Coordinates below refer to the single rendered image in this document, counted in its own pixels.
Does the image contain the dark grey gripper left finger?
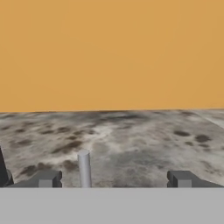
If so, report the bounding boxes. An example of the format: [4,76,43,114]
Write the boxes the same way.
[10,170,63,188]

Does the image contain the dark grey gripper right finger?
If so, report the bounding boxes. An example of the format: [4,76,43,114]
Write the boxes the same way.
[166,170,223,188]

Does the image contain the grey metal tap spout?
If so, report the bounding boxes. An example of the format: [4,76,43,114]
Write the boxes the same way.
[77,150,93,188]

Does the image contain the dark grey tap base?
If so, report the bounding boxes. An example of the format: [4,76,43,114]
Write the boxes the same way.
[0,146,15,188]

